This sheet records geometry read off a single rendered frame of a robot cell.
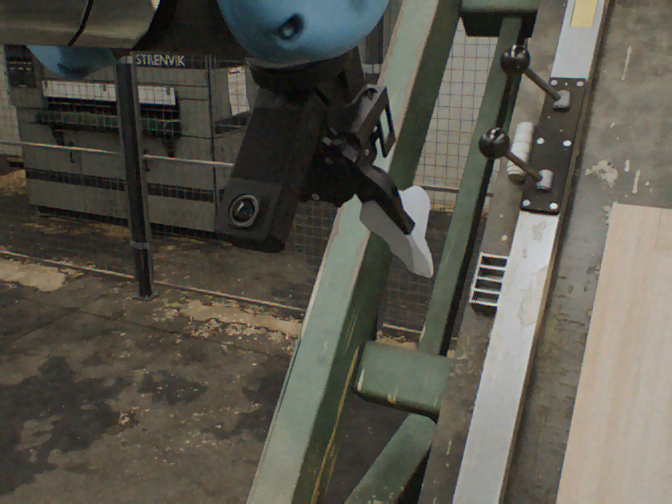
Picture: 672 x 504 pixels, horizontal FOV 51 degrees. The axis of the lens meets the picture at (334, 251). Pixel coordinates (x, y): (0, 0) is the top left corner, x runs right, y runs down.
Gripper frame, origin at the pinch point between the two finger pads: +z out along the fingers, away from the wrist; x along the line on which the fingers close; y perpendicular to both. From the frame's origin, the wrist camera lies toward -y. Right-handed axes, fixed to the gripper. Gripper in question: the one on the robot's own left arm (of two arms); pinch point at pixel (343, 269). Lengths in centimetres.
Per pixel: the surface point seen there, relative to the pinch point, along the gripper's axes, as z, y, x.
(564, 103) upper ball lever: 14.0, 46.1, -9.3
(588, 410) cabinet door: 32.6, 12.6, -18.9
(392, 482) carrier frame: 71, 14, 12
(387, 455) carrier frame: 75, 20, 16
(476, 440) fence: 33.3, 5.5, -7.6
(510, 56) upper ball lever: 5.0, 42.4, -3.5
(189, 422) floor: 187, 63, 136
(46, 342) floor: 200, 86, 244
